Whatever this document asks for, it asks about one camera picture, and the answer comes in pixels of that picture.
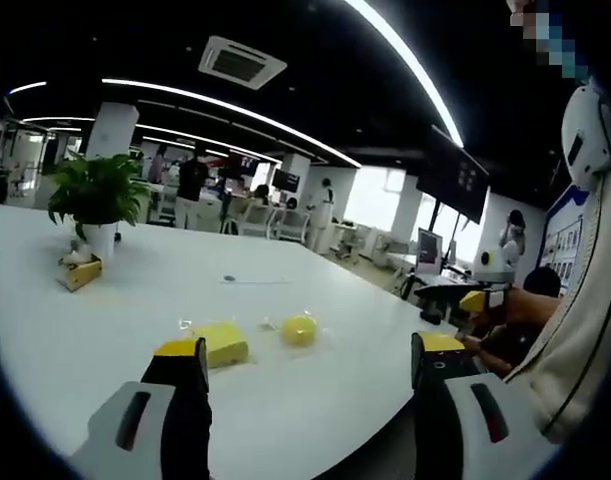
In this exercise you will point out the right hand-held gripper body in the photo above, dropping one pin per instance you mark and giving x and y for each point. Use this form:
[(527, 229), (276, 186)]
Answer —
[(495, 267)]

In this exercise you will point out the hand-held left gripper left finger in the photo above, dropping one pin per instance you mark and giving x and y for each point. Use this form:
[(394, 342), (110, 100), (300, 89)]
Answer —
[(150, 430)]

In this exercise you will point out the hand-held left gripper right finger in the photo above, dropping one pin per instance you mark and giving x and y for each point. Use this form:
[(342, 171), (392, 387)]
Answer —
[(450, 425)]

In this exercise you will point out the yellow rectangular silicone block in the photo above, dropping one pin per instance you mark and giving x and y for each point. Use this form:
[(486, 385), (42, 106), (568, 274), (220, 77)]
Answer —
[(225, 342)]

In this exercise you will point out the yellow round silicone block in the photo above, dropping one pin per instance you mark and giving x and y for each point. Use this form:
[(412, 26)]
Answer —
[(300, 330)]

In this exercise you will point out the desk computer monitor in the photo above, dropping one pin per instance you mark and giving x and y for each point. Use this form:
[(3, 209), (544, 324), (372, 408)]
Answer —
[(429, 250)]

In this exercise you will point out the yellow rectangular sponge in wrap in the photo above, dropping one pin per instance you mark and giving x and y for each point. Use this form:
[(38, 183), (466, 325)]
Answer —
[(187, 326)]

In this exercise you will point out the white chest-worn device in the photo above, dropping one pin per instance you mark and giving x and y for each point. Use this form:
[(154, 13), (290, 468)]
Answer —
[(582, 135)]

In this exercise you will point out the round yellow item in wrap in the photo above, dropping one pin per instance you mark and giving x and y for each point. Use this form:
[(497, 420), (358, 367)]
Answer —
[(270, 325)]

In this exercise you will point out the yellow tissue box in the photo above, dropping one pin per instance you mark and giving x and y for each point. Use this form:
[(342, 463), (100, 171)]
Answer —
[(80, 272)]

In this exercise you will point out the long ceiling light strip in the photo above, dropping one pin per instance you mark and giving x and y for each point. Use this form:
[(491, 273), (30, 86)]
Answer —
[(235, 111), (415, 65)]

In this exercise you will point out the black hanging screen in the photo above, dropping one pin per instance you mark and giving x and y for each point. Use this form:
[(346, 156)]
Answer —
[(286, 179)]

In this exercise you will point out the white office chair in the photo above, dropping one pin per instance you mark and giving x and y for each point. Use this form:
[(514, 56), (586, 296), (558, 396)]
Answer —
[(257, 220)]

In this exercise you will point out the green potted plant white pot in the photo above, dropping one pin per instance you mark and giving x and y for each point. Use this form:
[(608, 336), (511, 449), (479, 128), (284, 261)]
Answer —
[(97, 195)]

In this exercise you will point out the ceiling air conditioner vent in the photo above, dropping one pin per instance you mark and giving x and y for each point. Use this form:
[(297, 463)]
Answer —
[(242, 62)]

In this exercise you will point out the blue-framed wall poster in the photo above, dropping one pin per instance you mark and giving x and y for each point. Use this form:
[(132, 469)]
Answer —
[(565, 240)]

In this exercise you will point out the large black wall screen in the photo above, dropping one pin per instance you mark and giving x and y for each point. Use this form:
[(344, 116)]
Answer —
[(452, 175)]

